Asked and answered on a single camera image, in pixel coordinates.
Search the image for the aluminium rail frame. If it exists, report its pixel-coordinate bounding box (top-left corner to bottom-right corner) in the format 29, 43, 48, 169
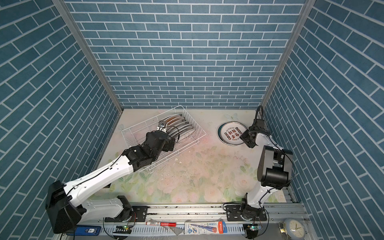
52, 202, 316, 240

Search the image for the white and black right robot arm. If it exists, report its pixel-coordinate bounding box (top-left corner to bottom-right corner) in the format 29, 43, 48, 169
241, 133, 294, 212

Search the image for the red marker pen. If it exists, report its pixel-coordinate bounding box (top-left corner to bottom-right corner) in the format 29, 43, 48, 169
146, 221, 177, 227

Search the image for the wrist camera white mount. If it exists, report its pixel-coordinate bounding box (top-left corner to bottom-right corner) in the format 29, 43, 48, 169
157, 121, 167, 133
253, 105, 265, 129

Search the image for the white analog clock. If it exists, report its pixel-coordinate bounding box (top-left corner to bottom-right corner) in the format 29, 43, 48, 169
279, 219, 306, 240

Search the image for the small circuit board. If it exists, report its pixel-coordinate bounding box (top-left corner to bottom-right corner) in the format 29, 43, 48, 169
246, 224, 263, 231
115, 226, 132, 235

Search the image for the blue white red box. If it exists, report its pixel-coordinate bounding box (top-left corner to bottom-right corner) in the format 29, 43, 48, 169
184, 221, 228, 235

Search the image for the small circuit board right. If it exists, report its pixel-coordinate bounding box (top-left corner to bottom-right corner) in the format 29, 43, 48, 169
246, 224, 263, 231

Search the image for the blue black handheld device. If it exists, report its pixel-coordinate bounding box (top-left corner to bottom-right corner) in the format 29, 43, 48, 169
66, 225, 102, 236

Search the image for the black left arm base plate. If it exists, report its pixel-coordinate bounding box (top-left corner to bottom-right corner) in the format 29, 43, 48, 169
104, 206, 149, 223

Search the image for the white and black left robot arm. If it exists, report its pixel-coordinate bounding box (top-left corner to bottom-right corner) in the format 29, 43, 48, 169
45, 130, 177, 234

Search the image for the small circuit board left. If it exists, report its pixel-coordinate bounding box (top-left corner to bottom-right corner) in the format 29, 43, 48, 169
115, 226, 132, 235

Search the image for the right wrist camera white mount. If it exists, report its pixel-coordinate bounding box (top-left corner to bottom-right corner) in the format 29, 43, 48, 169
253, 105, 265, 129

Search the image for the white slotted cable duct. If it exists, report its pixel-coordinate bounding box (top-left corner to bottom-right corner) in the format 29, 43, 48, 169
112, 223, 245, 236

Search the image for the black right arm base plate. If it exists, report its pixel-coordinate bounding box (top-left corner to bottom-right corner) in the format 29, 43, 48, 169
224, 205, 268, 222

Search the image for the white wire dish rack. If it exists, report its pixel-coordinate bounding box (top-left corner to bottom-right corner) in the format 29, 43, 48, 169
121, 104, 208, 172

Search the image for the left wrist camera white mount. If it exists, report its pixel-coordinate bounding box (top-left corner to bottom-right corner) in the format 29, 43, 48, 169
157, 121, 167, 133

